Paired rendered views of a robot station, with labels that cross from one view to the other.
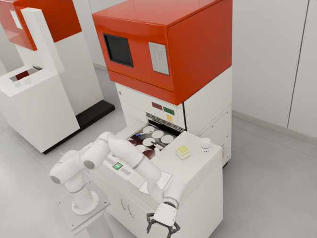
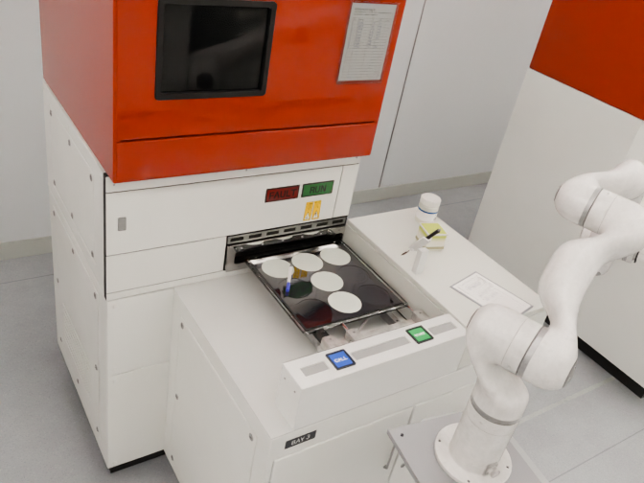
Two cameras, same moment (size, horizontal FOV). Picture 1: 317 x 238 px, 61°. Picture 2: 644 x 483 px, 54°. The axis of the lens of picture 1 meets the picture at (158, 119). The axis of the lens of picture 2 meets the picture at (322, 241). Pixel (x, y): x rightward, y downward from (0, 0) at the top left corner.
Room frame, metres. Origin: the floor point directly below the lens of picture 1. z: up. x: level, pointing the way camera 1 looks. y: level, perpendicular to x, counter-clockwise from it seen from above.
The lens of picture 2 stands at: (1.67, 1.72, 2.02)
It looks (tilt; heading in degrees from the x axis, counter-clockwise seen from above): 31 degrees down; 272
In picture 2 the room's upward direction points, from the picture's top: 12 degrees clockwise
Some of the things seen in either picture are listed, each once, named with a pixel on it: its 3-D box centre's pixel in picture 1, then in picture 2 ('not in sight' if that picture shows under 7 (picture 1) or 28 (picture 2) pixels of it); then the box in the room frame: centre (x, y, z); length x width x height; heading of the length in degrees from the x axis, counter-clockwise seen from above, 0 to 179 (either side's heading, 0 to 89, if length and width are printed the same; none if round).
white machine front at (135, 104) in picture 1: (148, 108); (241, 219); (1.99, 0.07, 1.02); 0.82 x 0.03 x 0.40; 40
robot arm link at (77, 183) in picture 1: (72, 169); (500, 358); (1.28, 0.60, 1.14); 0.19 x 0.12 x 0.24; 152
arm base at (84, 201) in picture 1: (80, 194); (483, 431); (1.25, 0.61, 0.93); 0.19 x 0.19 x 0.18
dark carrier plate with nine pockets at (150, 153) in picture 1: (148, 141); (325, 282); (1.70, 0.11, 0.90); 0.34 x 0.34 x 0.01; 40
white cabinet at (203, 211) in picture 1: (155, 193); (335, 409); (1.57, 0.14, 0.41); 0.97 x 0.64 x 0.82; 40
